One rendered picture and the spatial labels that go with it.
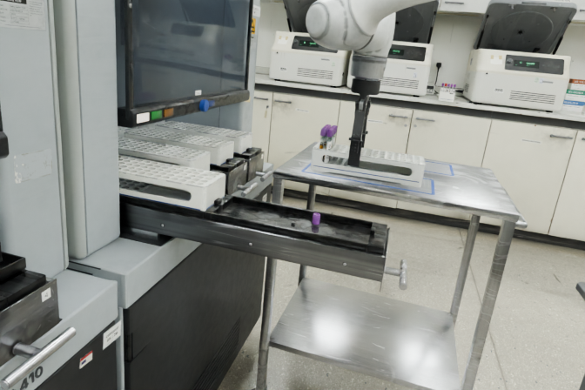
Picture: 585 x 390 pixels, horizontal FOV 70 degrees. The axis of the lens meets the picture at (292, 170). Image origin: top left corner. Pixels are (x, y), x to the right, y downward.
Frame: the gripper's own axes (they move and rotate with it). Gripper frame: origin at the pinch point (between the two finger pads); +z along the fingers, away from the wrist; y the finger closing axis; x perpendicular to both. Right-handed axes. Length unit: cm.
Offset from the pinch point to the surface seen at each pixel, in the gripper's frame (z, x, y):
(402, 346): 59, -22, 3
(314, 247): 7.8, 1.6, -46.1
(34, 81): -18, 41, -65
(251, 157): 6.4, 31.4, 2.7
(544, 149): 21, -107, 188
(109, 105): -13, 40, -50
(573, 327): 88, -105, 86
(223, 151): 2.0, 34.6, -11.4
